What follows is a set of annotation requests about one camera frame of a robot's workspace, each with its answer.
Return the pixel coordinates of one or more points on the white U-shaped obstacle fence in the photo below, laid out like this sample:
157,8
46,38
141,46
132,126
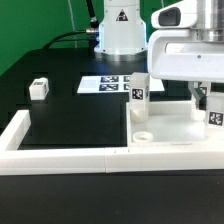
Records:
14,161

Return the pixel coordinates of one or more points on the white marker plate with tags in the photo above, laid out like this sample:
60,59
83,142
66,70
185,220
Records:
104,84

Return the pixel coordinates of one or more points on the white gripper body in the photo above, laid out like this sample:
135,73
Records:
188,41

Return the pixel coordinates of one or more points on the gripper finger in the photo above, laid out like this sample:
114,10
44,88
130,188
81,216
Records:
197,94

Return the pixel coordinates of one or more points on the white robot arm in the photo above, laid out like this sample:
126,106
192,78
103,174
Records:
122,33

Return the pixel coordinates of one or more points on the white square tabletop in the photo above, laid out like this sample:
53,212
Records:
171,123

